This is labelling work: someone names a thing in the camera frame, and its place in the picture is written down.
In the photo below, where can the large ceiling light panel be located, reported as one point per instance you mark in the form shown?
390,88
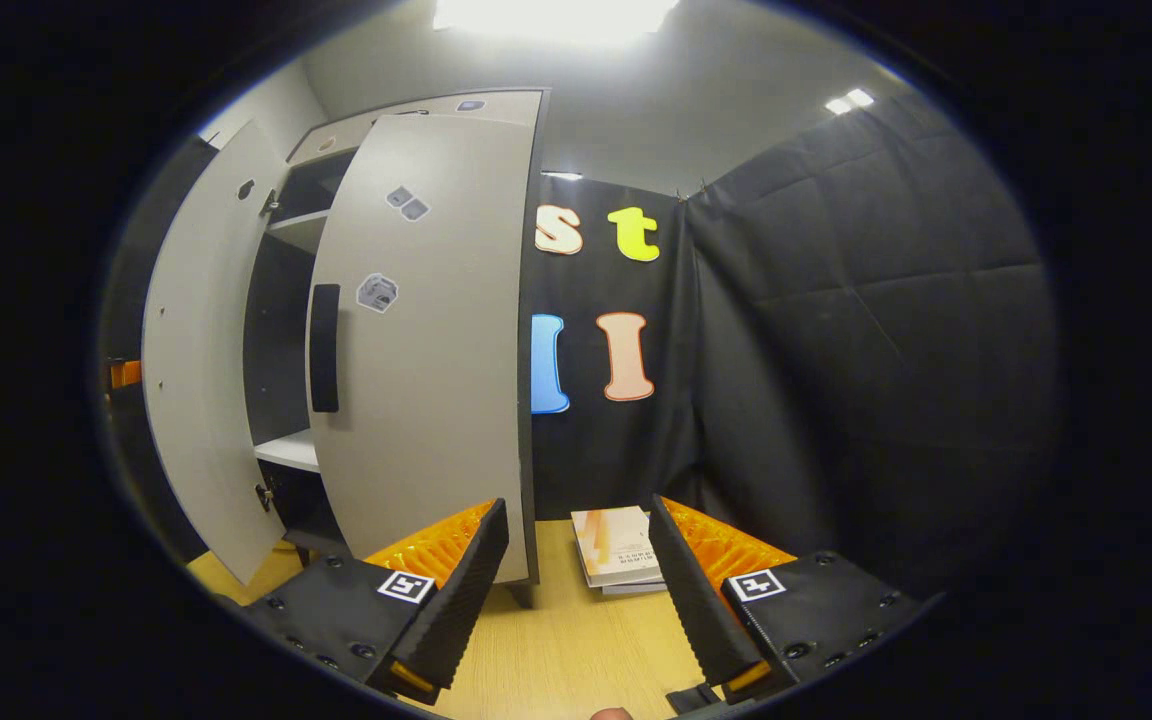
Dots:
556,18

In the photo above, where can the grey cabinet with shelves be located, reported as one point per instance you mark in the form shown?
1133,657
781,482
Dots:
276,350

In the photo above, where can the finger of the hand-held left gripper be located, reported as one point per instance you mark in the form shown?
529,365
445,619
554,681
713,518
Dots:
126,374

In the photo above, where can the ceiling light strip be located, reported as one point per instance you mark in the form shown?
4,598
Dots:
562,176

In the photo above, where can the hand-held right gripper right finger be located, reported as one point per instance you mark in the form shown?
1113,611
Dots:
696,590

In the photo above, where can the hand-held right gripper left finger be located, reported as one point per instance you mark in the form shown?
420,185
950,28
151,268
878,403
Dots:
461,590

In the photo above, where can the grey cabinet door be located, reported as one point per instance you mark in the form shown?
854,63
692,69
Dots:
436,380
201,350

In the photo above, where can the beige cover book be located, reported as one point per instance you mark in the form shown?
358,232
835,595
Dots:
616,545

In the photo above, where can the white book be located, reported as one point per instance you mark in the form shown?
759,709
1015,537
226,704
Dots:
631,590

